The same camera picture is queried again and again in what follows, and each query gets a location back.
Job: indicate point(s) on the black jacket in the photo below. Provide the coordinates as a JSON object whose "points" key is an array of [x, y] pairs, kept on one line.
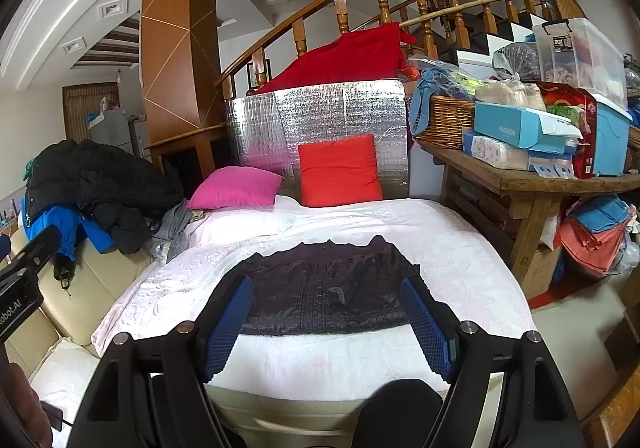
{"points": [[325, 288]]}

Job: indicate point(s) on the light blue storage bin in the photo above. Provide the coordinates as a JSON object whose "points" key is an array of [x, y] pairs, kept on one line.
{"points": [[610, 138]]}

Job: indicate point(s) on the silver foil mat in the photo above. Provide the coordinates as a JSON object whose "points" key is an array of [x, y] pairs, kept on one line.
{"points": [[325, 113]]}

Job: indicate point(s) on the blue folded cloth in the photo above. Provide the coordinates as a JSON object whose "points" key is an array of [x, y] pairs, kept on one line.
{"points": [[600, 210]]}

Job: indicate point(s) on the wooden stair railing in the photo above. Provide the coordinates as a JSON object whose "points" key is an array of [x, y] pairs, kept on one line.
{"points": [[343, 23]]}

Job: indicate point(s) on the dark dotted bag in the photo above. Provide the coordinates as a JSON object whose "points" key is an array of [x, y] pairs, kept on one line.
{"points": [[520, 59]]}

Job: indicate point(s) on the clear plastic storage box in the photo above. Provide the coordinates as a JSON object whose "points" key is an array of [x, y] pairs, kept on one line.
{"points": [[585, 58]]}

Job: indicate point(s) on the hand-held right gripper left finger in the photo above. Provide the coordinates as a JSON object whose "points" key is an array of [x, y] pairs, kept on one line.
{"points": [[230, 328]]}

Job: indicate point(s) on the large red cloth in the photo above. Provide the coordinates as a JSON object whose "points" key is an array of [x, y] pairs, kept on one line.
{"points": [[350, 58]]}

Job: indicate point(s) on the beige plastic bag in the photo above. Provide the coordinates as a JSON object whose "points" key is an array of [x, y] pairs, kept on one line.
{"points": [[505, 93]]}

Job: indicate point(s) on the blue jacket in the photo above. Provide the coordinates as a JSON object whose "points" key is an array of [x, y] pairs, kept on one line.
{"points": [[97, 233]]}

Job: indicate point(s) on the blue cardboard box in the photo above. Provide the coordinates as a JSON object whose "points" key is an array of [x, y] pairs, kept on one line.
{"points": [[510, 126]]}

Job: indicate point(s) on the brown cardboard box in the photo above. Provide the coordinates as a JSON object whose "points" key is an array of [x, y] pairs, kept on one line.
{"points": [[542, 273]]}

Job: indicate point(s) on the white tissue pack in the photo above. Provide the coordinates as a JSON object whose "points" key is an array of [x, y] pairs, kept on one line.
{"points": [[495, 151]]}

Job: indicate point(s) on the red pillow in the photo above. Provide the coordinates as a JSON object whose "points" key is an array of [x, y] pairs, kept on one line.
{"points": [[340, 168]]}

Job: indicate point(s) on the black puffy coat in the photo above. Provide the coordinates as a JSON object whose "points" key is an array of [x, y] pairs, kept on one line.
{"points": [[100, 173]]}

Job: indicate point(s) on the wooden table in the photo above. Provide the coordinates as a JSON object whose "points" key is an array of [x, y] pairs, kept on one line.
{"points": [[510, 178]]}

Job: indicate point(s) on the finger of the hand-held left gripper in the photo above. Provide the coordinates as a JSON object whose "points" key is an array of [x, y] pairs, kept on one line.
{"points": [[3, 247], [35, 250]]}

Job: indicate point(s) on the grey refrigerator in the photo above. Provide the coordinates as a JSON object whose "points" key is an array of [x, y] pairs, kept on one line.
{"points": [[112, 126]]}

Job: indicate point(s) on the brown woven screen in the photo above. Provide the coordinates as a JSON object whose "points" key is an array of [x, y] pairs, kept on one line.
{"points": [[80, 103]]}

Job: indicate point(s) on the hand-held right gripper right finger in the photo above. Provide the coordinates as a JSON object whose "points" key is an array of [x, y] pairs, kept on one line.
{"points": [[425, 323]]}

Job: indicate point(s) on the blue cloth in basket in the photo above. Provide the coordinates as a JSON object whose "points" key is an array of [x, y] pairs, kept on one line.
{"points": [[425, 88]]}

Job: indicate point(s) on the grey garment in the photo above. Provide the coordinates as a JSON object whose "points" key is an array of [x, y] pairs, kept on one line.
{"points": [[172, 228]]}

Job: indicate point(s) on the white plastic bag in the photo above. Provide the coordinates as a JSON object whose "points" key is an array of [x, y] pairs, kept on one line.
{"points": [[627, 253]]}

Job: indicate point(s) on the white quilted blanket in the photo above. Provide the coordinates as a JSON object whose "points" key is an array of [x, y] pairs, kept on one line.
{"points": [[325, 363]]}

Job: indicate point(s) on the coral folded cloth stack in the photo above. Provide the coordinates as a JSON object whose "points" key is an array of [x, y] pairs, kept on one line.
{"points": [[585, 243]]}

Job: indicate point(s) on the pink pillow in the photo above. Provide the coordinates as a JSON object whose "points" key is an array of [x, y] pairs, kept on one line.
{"points": [[235, 185]]}

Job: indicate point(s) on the wicker basket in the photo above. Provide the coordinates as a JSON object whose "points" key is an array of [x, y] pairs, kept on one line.
{"points": [[445, 121]]}

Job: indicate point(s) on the person's left forearm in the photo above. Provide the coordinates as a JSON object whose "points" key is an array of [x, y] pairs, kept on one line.
{"points": [[20, 403]]}

